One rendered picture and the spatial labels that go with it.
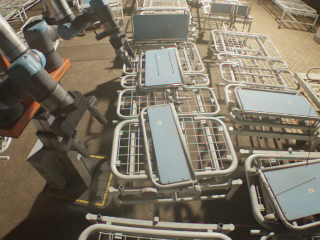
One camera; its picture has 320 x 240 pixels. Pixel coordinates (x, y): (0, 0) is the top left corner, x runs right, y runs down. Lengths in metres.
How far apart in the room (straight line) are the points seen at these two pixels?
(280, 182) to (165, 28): 2.16
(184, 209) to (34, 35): 1.59
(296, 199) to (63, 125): 1.32
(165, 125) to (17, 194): 1.54
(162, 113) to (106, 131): 0.84
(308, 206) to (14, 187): 2.40
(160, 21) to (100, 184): 2.02
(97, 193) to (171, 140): 0.67
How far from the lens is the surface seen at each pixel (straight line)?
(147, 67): 2.13
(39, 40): 1.07
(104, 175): 1.64
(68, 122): 0.60
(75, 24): 0.94
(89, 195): 1.60
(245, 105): 1.79
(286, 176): 1.52
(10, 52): 0.70
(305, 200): 1.48
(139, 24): 2.72
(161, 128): 1.53
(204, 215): 1.80
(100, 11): 0.97
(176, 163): 1.35
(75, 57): 3.80
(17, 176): 2.35
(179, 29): 2.77
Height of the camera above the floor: 1.69
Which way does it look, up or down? 47 degrees down
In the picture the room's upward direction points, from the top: straight up
